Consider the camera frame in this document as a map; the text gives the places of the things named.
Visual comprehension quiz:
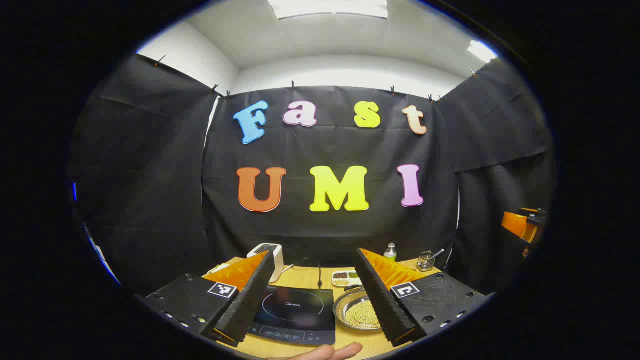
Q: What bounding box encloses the pile of soybeans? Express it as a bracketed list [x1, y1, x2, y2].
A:
[345, 299, 382, 330]

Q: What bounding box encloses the black power cable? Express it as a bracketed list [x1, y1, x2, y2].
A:
[300, 257, 323, 290]

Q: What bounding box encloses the black induction cooktop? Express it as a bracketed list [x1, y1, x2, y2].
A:
[247, 285, 337, 347]

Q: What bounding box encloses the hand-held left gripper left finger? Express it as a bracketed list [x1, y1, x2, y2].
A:
[142, 250, 277, 348]

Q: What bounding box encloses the stainless steel pot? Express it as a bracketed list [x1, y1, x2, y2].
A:
[332, 285, 386, 332]

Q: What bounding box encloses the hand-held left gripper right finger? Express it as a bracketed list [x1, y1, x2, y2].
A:
[354, 247, 497, 348]

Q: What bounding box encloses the white divided bean plate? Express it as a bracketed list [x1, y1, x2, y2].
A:
[331, 270, 363, 288]

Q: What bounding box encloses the black backdrop cloth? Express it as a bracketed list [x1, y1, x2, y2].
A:
[67, 52, 556, 296]

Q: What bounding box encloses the white toaster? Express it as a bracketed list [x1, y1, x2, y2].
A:
[247, 243, 285, 284]

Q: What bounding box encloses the ceiling light panel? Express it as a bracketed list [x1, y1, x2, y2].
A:
[267, 0, 389, 20]
[467, 40, 498, 63]

